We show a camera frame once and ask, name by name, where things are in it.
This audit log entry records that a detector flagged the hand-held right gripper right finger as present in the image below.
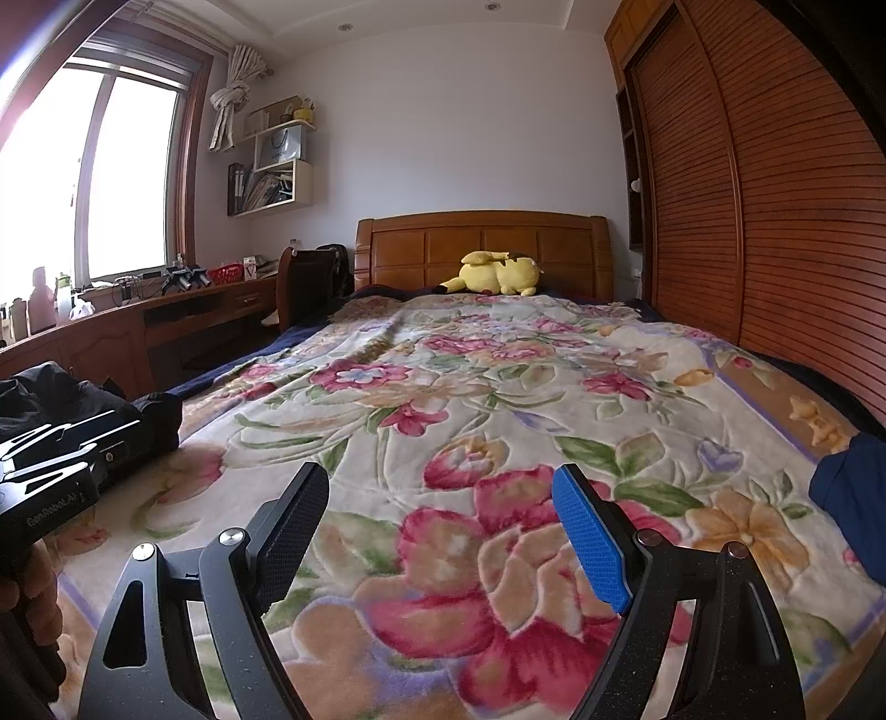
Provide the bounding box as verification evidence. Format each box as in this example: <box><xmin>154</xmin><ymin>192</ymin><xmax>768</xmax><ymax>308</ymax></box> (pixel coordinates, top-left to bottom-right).
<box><xmin>552</xmin><ymin>465</ymin><xmax>807</xmax><ymax>720</ymax></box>

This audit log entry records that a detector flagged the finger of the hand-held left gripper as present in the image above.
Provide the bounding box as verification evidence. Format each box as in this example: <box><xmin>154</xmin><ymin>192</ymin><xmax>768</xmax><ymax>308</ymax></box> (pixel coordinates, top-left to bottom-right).
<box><xmin>0</xmin><ymin>422</ymin><xmax>91</xmax><ymax>468</ymax></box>
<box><xmin>17</xmin><ymin>408</ymin><xmax>144</xmax><ymax>487</ymax></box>

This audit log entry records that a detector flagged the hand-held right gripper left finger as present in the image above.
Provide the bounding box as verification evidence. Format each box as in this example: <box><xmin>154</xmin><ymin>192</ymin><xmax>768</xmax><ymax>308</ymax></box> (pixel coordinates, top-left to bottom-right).
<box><xmin>81</xmin><ymin>462</ymin><xmax>331</xmax><ymax>720</ymax></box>

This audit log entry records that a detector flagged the person's left hand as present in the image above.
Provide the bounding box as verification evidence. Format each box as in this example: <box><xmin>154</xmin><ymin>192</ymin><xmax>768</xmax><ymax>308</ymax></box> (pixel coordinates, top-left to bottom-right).
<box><xmin>0</xmin><ymin>542</ymin><xmax>61</xmax><ymax>622</ymax></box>

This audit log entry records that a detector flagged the crinkled black jacket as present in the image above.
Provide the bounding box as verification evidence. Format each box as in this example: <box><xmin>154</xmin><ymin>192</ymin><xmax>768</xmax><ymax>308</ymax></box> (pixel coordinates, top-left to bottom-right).
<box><xmin>0</xmin><ymin>360</ymin><xmax>132</xmax><ymax>434</ymax></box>

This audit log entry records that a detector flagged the wooden desk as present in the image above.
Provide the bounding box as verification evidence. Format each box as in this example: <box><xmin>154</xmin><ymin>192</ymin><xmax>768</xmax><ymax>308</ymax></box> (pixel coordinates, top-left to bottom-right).
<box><xmin>0</xmin><ymin>273</ymin><xmax>281</xmax><ymax>403</ymax></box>

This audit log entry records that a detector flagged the pink bottle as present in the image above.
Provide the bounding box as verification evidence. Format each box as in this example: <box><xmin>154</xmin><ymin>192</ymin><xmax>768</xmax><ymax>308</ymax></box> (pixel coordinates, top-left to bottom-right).
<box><xmin>28</xmin><ymin>266</ymin><xmax>56</xmax><ymax>333</ymax></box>

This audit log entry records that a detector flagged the floral blanket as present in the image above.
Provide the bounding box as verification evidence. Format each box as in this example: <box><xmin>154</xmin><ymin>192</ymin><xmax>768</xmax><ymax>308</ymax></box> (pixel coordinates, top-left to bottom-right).
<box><xmin>51</xmin><ymin>294</ymin><xmax>886</xmax><ymax>720</ymax></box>

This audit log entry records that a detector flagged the wooden chair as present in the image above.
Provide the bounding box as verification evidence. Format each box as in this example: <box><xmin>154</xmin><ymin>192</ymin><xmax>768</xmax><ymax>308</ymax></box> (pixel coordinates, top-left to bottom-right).
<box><xmin>275</xmin><ymin>244</ymin><xmax>351</xmax><ymax>333</ymax></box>

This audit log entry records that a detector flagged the wooden framed window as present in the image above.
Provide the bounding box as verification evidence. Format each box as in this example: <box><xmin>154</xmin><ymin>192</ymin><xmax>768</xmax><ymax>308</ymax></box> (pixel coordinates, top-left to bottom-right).
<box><xmin>0</xmin><ymin>59</ymin><xmax>212</xmax><ymax>326</ymax></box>

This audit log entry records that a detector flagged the blue cloth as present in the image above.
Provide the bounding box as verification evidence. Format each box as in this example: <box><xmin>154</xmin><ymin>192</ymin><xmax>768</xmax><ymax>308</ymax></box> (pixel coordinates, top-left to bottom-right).
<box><xmin>808</xmin><ymin>430</ymin><xmax>886</xmax><ymax>527</ymax></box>

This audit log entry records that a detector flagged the black bag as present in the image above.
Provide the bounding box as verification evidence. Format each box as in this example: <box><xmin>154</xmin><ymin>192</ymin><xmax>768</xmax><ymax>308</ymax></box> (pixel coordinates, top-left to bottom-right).
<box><xmin>294</xmin><ymin>244</ymin><xmax>351</xmax><ymax>306</ymax></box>

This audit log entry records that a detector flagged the yellow plush toy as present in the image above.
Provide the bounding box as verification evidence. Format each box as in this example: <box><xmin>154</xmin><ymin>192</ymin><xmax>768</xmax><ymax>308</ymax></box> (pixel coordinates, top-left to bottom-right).
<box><xmin>439</xmin><ymin>249</ymin><xmax>544</xmax><ymax>299</ymax></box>

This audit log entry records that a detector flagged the stack of magazines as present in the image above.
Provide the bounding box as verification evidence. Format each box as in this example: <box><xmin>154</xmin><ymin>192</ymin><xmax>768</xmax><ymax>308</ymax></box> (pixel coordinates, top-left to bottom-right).
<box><xmin>244</xmin><ymin>169</ymin><xmax>295</xmax><ymax>209</ymax></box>

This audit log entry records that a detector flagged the wooden bed headboard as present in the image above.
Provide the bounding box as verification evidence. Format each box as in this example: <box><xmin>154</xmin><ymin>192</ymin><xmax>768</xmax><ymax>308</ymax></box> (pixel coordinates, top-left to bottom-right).
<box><xmin>354</xmin><ymin>211</ymin><xmax>616</xmax><ymax>302</ymax></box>

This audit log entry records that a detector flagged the white paper bag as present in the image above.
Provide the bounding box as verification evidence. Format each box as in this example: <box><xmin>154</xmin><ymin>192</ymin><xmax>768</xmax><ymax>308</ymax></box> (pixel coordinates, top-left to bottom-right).
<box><xmin>259</xmin><ymin>125</ymin><xmax>306</xmax><ymax>167</ymax></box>

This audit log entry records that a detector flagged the beige flat box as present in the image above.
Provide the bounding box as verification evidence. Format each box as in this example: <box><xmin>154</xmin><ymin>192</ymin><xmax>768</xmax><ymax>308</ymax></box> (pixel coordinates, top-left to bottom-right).
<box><xmin>244</xmin><ymin>100</ymin><xmax>295</xmax><ymax>136</ymax></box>

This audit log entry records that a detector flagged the tied cream curtain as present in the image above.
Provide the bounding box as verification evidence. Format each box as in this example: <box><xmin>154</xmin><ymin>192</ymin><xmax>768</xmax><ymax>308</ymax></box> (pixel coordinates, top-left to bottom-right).
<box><xmin>209</xmin><ymin>45</ymin><xmax>267</xmax><ymax>152</ymax></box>

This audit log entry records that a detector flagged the wooden slatted wardrobe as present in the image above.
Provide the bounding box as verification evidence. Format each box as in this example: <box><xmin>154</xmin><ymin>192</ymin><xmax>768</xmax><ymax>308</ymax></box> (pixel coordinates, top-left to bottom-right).
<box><xmin>604</xmin><ymin>0</ymin><xmax>886</xmax><ymax>430</ymax></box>

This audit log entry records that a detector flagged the black camera gear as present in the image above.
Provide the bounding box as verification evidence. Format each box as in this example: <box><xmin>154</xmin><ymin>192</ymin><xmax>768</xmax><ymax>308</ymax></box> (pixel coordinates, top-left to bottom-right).
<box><xmin>161</xmin><ymin>256</ymin><xmax>212</xmax><ymax>295</ymax></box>

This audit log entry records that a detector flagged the white wall shelf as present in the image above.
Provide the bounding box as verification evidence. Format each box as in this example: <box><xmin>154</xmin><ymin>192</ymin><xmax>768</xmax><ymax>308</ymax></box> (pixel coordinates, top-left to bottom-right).
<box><xmin>227</xmin><ymin>119</ymin><xmax>318</xmax><ymax>218</ymax></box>

